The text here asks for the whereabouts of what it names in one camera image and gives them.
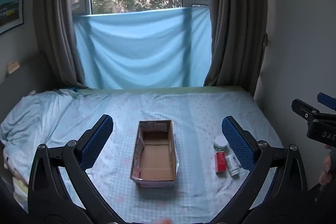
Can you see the grey curtain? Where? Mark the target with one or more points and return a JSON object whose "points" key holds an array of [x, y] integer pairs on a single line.
{"points": [[233, 29], [59, 29]]}

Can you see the small red box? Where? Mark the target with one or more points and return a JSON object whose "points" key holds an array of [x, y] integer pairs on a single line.
{"points": [[220, 162]]}

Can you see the white bottle with blue print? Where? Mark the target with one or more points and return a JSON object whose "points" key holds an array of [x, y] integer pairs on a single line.
{"points": [[233, 164]]}

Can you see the wall poster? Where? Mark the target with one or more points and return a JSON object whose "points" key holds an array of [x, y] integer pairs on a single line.
{"points": [[10, 6]]}

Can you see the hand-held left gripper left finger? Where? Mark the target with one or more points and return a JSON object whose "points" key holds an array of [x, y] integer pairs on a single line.
{"points": [[97, 142]]}

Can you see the cardboard box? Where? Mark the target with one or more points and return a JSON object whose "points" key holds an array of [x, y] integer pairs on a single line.
{"points": [[155, 158]]}

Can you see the checked bed sheet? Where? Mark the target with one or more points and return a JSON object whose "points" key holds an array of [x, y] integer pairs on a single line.
{"points": [[194, 119]]}

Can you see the small beige wall note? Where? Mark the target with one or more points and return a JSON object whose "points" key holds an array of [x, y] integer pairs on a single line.
{"points": [[13, 67]]}

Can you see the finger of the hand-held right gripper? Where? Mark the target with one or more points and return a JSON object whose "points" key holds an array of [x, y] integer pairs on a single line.
{"points": [[302, 108], [325, 100]]}

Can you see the person's right hand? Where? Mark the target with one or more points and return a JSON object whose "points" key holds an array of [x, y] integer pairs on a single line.
{"points": [[327, 169]]}

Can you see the light blue quilt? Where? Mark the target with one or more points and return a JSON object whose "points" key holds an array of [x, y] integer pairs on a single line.
{"points": [[34, 113]]}

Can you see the white lid green jar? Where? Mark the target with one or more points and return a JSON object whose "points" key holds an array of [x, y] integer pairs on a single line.
{"points": [[220, 144]]}

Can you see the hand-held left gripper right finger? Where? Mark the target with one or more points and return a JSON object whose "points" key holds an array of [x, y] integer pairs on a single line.
{"points": [[237, 142]]}

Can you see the light blue hanging cloth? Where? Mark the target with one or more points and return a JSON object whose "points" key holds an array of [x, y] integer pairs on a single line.
{"points": [[141, 50]]}

